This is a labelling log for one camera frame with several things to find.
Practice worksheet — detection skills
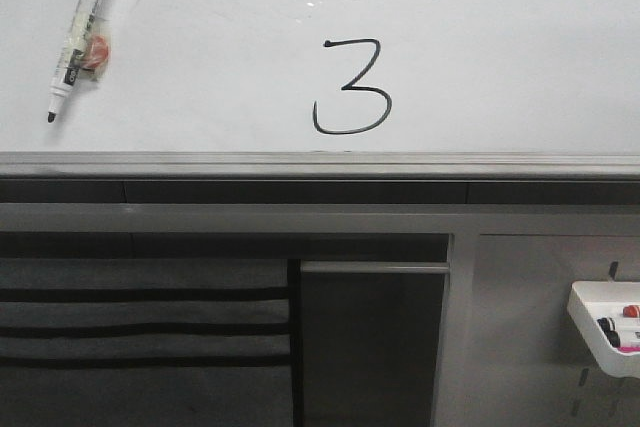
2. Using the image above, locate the red capped marker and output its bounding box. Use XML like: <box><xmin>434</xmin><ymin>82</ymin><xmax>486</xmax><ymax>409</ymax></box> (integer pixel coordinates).
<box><xmin>622</xmin><ymin>304</ymin><xmax>640</xmax><ymax>318</ymax></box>

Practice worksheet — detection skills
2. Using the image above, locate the black white whiteboard marker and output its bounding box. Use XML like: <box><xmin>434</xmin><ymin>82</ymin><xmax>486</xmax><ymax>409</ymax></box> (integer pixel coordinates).
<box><xmin>47</xmin><ymin>0</ymin><xmax>103</xmax><ymax>123</ymax></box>

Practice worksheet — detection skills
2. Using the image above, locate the white plastic marker tray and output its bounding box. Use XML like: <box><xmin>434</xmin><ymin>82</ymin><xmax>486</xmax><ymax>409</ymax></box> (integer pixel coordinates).
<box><xmin>567</xmin><ymin>281</ymin><xmax>639</xmax><ymax>378</ymax></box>

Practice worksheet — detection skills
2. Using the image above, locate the grey fabric pocket organizer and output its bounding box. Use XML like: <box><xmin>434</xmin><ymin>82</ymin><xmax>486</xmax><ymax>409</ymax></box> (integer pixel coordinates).
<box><xmin>1</xmin><ymin>258</ymin><xmax>302</xmax><ymax>426</ymax></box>

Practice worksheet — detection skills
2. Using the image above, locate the pink capped marker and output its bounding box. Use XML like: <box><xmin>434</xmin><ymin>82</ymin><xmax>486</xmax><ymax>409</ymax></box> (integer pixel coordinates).
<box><xmin>605</xmin><ymin>330</ymin><xmax>640</xmax><ymax>353</ymax></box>

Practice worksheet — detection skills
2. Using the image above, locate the white whiteboard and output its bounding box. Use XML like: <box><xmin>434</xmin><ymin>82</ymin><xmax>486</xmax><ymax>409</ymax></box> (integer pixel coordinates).
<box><xmin>1</xmin><ymin>0</ymin><xmax>639</xmax><ymax>154</ymax></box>

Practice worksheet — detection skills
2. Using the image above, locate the grey aluminium whiteboard ledge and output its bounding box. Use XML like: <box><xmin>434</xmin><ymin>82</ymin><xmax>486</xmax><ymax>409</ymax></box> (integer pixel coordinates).
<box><xmin>1</xmin><ymin>151</ymin><xmax>639</xmax><ymax>181</ymax></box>

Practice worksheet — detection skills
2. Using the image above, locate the grey metal pegboard frame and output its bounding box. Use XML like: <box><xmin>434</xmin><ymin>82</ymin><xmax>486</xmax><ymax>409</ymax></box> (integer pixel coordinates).
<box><xmin>1</xmin><ymin>203</ymin><xmax>639</xmax><ymax>426</ymax></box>

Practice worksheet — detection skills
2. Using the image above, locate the black capped marker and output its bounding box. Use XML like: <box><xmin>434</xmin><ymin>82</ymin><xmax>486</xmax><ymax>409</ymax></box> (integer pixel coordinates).
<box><xmin>596</xmin><ymin>317</ymin><xmax>639</xmax><ymax>334</ymax></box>

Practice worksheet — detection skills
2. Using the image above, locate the dark grey panel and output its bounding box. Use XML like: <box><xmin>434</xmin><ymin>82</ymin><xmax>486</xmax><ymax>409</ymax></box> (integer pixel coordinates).
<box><xmin>301</xmin><ymin>261</ymin><xmax>448</xmax><ymax>426</ymax></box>

